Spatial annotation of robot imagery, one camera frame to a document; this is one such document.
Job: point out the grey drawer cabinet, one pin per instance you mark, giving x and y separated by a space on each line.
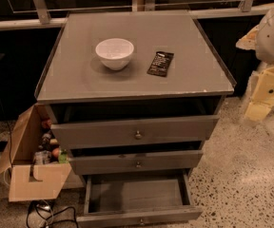
77 88

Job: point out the open cardboard box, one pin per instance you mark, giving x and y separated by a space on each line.
28 181

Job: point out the grey top drawer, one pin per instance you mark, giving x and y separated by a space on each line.
134 132

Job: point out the black snack packet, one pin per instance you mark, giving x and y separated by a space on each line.
160 64

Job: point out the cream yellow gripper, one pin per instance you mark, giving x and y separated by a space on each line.
262 98

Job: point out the grey bottom drawer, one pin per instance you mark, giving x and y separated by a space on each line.
141 198

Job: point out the grey middle drawer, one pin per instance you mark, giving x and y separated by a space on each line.
135 162

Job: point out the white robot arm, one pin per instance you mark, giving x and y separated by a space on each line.
261 40

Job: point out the red apple in box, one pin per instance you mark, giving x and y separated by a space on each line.
55 152

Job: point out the grey drawer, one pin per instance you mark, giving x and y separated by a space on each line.
135 162
134 132
141 198

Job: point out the white ceramic bowl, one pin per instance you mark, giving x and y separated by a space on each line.
115 53

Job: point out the clear jar in box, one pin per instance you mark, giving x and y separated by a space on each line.
42 157

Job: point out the green bottle in box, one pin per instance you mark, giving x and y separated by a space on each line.
63 156

